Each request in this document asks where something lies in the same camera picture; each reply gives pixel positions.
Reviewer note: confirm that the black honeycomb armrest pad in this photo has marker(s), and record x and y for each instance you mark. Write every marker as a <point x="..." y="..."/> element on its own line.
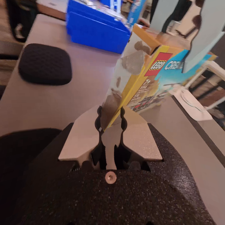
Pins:
<point x="45" y="64"/>

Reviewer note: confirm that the blue plastic bin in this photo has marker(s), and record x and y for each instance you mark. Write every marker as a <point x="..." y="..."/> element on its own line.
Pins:
<point x="98" y="31"/>

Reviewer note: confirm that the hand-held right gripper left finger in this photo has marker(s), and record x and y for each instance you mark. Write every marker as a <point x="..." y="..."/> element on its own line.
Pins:
<point x="80" y="140"/>

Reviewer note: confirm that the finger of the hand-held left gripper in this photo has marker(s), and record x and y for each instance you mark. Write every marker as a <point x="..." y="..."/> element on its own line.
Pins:
<point x="158" y="14"/>
<point x="211" y="26"/>

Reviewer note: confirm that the grey table with wooden edge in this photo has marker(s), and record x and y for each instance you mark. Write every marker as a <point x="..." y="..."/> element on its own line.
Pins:
<point x="52" y="8"/>

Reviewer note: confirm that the blue lego box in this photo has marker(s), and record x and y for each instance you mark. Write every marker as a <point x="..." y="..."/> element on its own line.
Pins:
<point x="135" y="12"/>

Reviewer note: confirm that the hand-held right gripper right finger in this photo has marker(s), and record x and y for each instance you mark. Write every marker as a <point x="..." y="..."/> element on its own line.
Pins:
<point x="140" y="140"/>

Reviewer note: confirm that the tablet with pale frame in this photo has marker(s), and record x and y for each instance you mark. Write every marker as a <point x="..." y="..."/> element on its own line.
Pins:
<point x="213" y="80"/>

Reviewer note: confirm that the yellow lego set box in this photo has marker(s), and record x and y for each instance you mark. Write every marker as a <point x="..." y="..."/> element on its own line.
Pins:
<point x="135" y="82"/>

